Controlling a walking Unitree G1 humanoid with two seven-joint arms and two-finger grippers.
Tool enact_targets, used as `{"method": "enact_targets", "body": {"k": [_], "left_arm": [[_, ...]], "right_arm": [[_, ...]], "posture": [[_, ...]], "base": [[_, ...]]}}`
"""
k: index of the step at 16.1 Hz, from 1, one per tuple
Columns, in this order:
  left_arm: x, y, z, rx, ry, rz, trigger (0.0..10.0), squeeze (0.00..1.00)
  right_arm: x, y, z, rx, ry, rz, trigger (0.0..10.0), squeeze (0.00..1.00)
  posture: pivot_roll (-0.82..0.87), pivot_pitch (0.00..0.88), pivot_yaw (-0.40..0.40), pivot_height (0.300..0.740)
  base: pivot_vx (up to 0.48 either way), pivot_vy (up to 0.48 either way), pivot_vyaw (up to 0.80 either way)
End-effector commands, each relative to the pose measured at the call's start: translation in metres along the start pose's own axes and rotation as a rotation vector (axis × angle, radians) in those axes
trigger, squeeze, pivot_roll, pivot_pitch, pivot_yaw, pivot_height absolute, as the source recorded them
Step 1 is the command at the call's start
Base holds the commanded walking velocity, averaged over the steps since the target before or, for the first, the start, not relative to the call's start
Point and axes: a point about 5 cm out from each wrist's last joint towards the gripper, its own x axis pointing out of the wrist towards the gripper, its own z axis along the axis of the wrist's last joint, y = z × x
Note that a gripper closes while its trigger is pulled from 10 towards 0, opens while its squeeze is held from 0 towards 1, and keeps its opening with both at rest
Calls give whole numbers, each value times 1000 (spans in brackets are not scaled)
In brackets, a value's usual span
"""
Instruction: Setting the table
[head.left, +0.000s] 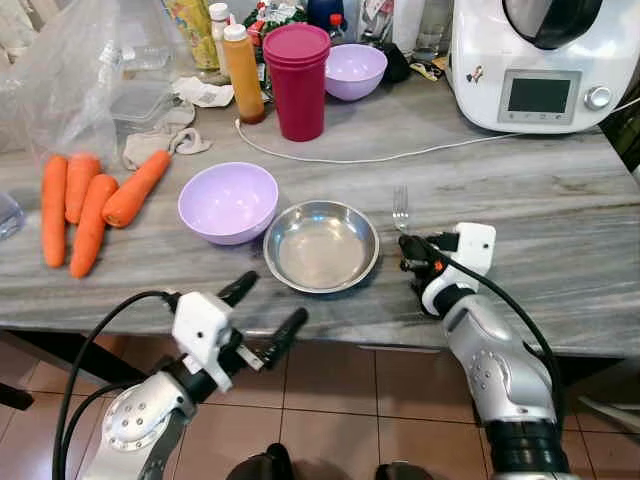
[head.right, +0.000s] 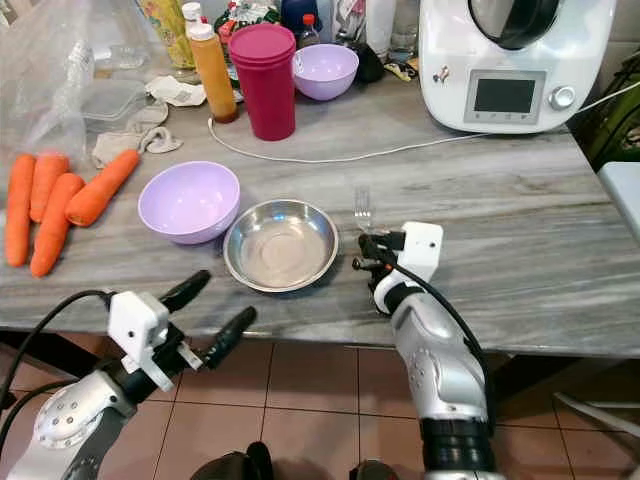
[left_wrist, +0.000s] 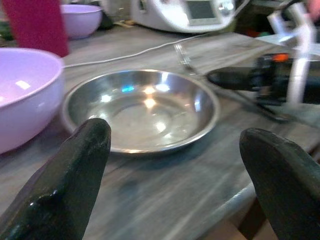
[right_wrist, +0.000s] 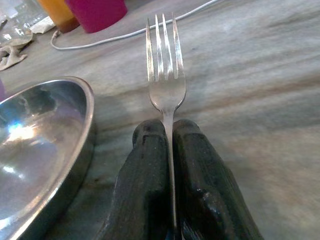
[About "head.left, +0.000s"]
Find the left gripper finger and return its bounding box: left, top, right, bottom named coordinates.
left=261, top=306, right=310, bottom=368
left=217, top=270, right=260, bottom=308

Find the silver metal fork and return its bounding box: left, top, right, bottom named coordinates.
left=392, top=185, right=413, bottom=238

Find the large lilac plastic bowl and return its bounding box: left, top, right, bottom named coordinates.
left=177, top=161, right=281, bottom=247

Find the round steel bowl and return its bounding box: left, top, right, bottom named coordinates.
left=263, top=200, right=382, bottom=295

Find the black left robot foot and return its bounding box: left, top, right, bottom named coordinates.
left=224, top=442, right=297, bottom=480

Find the black robot foot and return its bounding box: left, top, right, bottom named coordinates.
left=374, top=460, right=437, bottom=480
left=224, top=442, right=297, bottom=480

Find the thick orange carrot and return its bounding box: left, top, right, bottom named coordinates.
left=101, top=149, right=174, bottom=230

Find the curved orange carrot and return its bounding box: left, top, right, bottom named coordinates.
left=68, top=173, right=120, bottom=280

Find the beige crumpled cloth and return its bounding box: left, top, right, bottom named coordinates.
left=121, top=124, right=214, bottom=172

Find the black right robot foot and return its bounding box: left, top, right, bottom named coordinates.
left=374, top=460, right=437, bottom=480

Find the short orange carrot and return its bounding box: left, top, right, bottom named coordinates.
left=64, top=151, right=104, bottom=226

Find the small lilac plastic bowl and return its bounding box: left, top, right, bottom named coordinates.
left=324, top=43, right=390, bottom=103

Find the long thin orange carrot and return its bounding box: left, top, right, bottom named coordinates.
left=40, top=153, right=70, bottom=270

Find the white crumpled cloth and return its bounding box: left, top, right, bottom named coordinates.
left=171, top=75, right=236, bottom=110

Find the orange juice bottle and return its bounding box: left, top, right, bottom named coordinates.
left=221, top=23, right=268, bottom=126

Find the magenta plastic cup stack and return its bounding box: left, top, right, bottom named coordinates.
left=261, top=22, right=333, bottom=143

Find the clear plastic container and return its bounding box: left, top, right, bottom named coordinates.
left=107, top=78, right=179, bottom=128

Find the clear glass jar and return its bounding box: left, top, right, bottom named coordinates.
left=410, top=0, right=453, bottom=63

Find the white kitchen cooking machine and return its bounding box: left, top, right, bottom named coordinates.
left=447, top=0, right=640, bottom=136

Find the red capped dark bottle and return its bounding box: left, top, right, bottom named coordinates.
left=326, top=12, right=349, bottom=47

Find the clear drinking glass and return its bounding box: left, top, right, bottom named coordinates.
left=0, top=191, right=24, bottom=242

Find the white capped bottle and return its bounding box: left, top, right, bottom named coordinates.
left=207, top=2, right=234, bottom=83

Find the yellow printed package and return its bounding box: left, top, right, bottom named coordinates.
left=164, top=0, right=222, bottom=74

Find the clear plastic bag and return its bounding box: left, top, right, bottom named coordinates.
left=0, top=0, right=136, bottom=166

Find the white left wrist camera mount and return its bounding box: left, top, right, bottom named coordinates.
left=171, top=291, right=237, bottom=367

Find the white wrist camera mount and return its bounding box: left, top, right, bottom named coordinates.
left=436, top=222, right=498, bottom=283
left=171, top=291, right=237, bottom=367

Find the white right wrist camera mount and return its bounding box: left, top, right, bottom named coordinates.
left=436, top=222, right=498, bottom=283

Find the white power cable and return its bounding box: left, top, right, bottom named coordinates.
left=234, top=96, right=640, bottom=165

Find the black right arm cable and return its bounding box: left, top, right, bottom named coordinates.
left=415, top=238, right=567, bottom=426

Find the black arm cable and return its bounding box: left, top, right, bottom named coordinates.
left=52, top=289, right=183, bottom=480
left=415, top=238, right=567, bottom=426

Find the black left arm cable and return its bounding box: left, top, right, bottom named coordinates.
left=52, top=289, right=183, bottom=480

